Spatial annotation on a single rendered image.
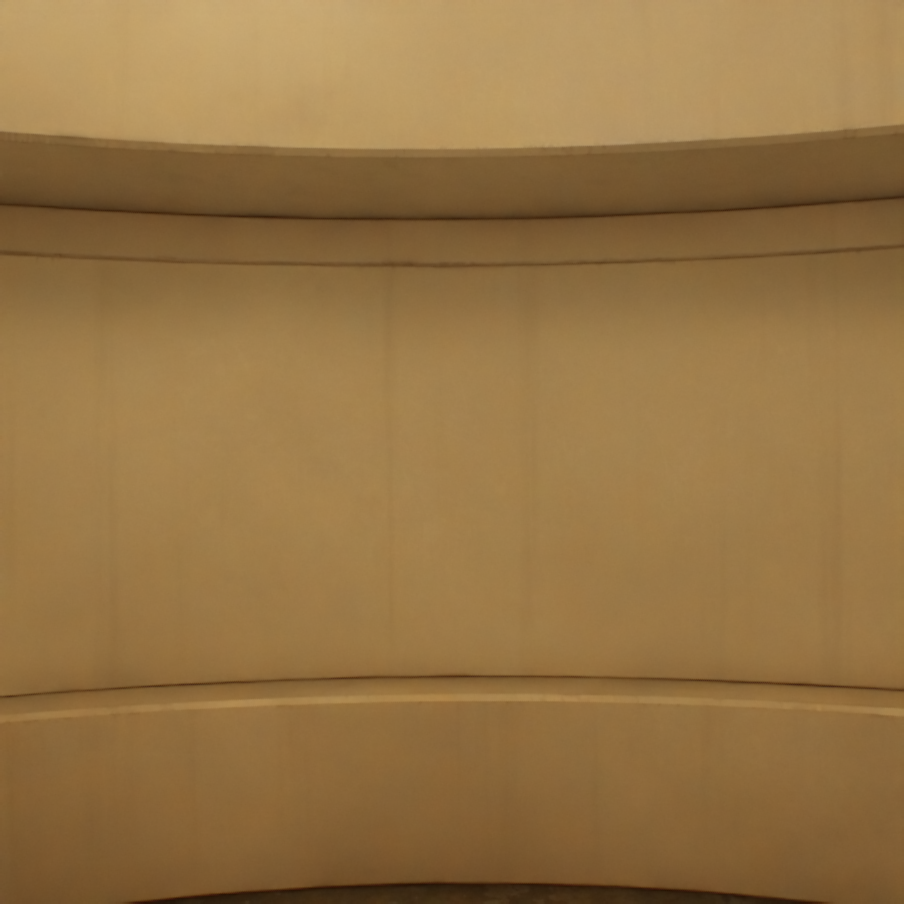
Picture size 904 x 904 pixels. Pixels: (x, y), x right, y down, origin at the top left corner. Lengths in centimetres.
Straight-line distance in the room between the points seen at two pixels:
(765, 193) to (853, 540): 21
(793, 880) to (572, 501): 25
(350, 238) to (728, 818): 42
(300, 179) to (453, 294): 12
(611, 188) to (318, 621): 32
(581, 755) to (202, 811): 22
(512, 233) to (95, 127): 24
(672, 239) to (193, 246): 30
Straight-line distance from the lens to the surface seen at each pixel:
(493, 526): 46
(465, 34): 42
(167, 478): 47
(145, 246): 49
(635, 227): 48
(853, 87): 42
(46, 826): 49
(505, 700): 44
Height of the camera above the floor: 26
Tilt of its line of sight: level
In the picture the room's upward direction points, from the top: straight up
